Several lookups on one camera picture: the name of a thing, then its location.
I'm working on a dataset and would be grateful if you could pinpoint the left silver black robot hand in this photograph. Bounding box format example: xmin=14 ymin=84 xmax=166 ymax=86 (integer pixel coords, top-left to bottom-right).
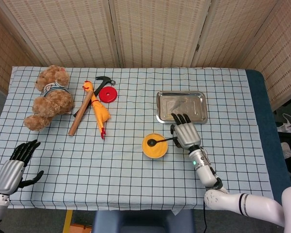
xmin=0 ymin=139 xmax=45 ymax=196

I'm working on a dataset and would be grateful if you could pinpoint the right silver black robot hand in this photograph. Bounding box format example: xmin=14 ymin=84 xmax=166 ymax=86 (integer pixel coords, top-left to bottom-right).
xmin=170 ymin=113 xmax=201 ymax=149

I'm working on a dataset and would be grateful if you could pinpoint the black spoon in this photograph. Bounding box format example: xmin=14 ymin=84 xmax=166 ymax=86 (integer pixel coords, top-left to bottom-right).
xmin=146 ymin=137 xmax=179 ymax=148

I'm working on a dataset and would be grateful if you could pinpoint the silver metal tray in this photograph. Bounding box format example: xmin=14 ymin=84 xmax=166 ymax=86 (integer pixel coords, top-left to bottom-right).
xmin=156 ymin=90 xmax=209 ymax=124

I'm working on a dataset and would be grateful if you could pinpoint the white bowl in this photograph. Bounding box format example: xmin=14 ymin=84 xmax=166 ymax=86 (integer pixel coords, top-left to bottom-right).
xmin=142 ymin=133 xmax=169 ymax=160

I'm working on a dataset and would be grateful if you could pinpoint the blue checkered tablecloth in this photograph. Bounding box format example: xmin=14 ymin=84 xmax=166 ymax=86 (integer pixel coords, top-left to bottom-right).
xmin=0 ymin=66 xmax=275 ymax=211

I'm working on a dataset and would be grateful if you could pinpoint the yellow powder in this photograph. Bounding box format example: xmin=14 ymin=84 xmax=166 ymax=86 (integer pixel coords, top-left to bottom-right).
xmin=143 ymin=133 xmax=168 ymax=158

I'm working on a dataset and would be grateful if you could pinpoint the red disc with hole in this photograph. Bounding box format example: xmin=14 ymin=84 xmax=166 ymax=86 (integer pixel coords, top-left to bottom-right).
xmin=98 ymin=86 xmax=119 ymax=103

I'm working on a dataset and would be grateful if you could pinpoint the brown teddy bear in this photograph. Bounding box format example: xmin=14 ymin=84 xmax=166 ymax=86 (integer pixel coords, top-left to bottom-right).
xmin=23 ymin=65 xmax=75 ymax=132

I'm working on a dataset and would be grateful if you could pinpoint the orange box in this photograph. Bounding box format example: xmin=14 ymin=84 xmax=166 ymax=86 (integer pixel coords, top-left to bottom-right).
xmin=69 ymin=223 xmax=93 ymax=233

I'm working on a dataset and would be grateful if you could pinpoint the yellow rubber chicken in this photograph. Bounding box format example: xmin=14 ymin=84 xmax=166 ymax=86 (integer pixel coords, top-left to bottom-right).
xmin=81 ymin=81 xmax=112 ymax=140

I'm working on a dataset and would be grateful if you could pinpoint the wooden rolling pin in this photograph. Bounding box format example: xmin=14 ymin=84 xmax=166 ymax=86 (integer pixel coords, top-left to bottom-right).
xmin=68 ymin=91 xmax=93 ymax=136

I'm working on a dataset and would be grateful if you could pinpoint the black hammer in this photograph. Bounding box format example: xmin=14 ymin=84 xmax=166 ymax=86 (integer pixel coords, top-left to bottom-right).
xmin=73 ymin=76 xmax=116 ymax=117

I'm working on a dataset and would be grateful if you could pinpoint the woven folding screen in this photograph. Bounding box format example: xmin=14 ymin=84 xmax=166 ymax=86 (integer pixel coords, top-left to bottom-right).
xmin=0 ymin=0 xmax=291 ymax=112

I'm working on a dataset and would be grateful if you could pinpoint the black cable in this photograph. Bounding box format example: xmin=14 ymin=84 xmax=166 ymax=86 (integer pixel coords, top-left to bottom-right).
xmin=203 ymin=199 xmax=208 ymax=233

